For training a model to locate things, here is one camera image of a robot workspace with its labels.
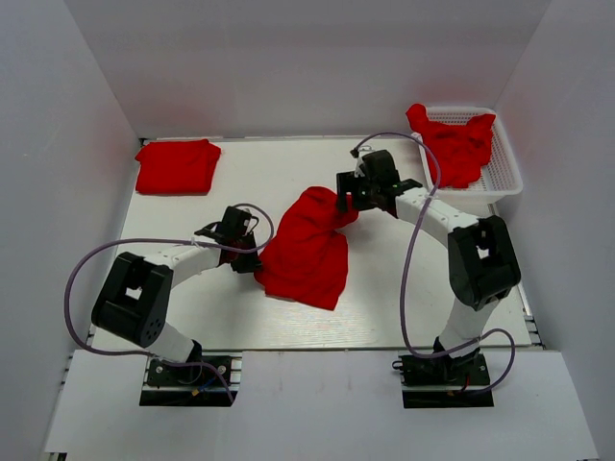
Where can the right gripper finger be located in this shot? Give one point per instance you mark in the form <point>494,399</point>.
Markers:
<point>361,198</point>
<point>345,187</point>

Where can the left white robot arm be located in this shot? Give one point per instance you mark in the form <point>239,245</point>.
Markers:
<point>134,299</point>

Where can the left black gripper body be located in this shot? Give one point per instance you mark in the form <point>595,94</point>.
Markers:
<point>246,242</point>

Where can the red t shirt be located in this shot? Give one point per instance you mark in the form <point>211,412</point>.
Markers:
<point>307,260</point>
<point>176,167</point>

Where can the red t shirts in basket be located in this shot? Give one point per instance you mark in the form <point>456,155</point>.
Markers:
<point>461,150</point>

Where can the white plastic basket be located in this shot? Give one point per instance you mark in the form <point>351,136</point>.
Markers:
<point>498,179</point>

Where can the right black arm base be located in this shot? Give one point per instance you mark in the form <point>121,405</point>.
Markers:
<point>444,383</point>

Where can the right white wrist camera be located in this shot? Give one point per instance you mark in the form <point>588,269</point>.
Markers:
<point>360,168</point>

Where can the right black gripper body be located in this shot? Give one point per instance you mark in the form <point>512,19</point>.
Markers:
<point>374,184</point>

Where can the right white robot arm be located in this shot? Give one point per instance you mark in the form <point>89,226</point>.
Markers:
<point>482,264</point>

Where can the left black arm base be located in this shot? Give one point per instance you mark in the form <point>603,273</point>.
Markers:
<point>165,386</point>

